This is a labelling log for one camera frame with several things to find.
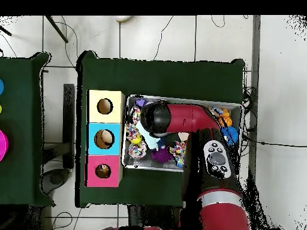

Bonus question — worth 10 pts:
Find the mint green knitted cloth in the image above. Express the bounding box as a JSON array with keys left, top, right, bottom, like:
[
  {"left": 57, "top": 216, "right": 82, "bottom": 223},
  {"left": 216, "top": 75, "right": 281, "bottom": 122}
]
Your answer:
[{"left": 140, "top": 126, "right": 162, "bottom": 151}]

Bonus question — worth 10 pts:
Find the colourful knotted rope ball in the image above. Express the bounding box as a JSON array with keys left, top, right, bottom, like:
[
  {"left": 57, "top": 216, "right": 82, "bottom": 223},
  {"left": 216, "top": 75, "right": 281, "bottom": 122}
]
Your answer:
[{"left": 128, "top": 143, "right": 149, "bottom": 160}]

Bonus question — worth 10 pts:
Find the purple spiky toy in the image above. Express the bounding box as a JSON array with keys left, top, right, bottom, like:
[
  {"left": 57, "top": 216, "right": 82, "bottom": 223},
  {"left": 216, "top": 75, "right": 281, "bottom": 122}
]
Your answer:
[{"left": 151, "top": 147, "right": 173, "bottom": 164}]

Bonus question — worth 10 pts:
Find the colourful braided rope toy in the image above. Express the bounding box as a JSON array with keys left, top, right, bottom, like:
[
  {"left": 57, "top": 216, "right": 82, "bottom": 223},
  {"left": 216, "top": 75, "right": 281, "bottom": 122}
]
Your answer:
[
  {"left": 170, "top": 141, "right": 188, "bottom": 169},
  {"left": 124, "top": 123, "right": 144, "bottom": 144}
]

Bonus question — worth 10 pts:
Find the pink disc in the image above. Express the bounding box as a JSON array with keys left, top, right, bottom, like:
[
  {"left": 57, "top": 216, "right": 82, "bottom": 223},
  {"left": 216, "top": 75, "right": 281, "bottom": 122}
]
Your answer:
[{"left": 0, "top": 129, "right": 10, "bottom": 163}]

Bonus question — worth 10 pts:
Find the wooden box with three holes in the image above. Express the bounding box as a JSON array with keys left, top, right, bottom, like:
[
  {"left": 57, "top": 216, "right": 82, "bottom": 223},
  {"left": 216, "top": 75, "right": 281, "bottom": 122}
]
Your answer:
[{"left": 86, "top": 89, "right": 126, "bottom": 188}]

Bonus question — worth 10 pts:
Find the black tripod leg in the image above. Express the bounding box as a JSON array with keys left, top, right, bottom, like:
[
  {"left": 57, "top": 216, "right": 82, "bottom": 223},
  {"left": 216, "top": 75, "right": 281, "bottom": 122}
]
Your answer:
[{"left": 45, "top": 16, "right": 69, "bottom": 44}]

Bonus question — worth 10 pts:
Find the black cable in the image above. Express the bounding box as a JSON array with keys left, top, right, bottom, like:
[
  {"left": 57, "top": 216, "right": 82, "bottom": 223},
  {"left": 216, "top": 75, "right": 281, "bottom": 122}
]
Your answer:
[{"left": 242, "top": 136, "right": 307, "bottom": 149}]

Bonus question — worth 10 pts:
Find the blue spiky ball with eyes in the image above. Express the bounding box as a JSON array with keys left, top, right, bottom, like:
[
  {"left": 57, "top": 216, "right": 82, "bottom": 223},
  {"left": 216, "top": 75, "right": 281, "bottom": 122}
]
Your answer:
[{"left": 221, "top": 126, "right": 240, "bottom": 147}]

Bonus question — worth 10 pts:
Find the green side table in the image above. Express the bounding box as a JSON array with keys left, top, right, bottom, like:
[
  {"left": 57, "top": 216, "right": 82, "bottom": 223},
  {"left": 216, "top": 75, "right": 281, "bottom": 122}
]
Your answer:
[{"left": 0, "top": 52, "right": 56, "bottom": 207}]

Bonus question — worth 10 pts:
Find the orange toy basketball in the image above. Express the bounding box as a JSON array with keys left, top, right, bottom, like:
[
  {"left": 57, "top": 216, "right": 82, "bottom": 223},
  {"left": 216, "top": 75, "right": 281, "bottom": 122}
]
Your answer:
[{"left": 220, "top": 114, "right": 234, "bottom": 128}]

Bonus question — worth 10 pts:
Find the dark green table cloth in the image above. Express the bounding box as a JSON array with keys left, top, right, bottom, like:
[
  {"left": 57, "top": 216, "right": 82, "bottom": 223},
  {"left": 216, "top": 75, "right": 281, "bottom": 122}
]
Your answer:
[{"left": 76, "top": 50, "right": 246, "bottom": 211}]

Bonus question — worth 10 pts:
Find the shallow clear mesh bin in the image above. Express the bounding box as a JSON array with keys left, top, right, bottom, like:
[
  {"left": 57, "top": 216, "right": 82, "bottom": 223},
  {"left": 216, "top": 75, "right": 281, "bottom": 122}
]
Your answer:
[{"left": 122, "top": 95, "right": 243, "bottom": 173}]

